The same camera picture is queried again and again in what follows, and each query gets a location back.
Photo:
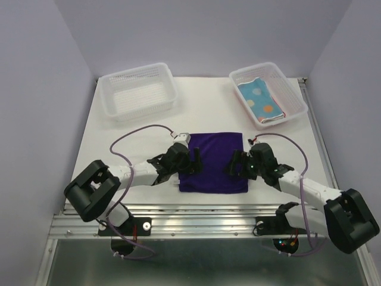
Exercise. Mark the purple towel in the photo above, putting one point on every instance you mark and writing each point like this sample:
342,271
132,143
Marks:
216,150

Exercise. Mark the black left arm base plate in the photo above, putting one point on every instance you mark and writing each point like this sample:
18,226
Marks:
136,226

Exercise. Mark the blue dotted cartoon towel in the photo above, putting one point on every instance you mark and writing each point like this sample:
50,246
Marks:
258,98

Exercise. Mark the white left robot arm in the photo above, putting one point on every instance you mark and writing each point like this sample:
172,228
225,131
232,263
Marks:
91,192

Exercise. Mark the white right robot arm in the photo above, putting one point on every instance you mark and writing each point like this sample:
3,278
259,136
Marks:
341,216

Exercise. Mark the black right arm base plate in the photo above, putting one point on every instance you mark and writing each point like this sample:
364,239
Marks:
271,225

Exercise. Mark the aluminium rail frame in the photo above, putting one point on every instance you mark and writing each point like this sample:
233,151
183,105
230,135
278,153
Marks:
200,239

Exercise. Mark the white empty plastic basket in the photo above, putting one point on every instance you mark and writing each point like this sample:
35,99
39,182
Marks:
279,86

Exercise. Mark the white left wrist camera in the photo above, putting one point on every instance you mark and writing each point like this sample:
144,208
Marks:
181,138

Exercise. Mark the white basket with towels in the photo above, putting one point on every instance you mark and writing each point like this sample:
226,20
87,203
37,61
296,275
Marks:
137,92

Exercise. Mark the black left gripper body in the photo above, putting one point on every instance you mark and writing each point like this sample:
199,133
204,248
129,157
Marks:
184,167

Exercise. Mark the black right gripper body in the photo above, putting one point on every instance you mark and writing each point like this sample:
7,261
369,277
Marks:
250,168

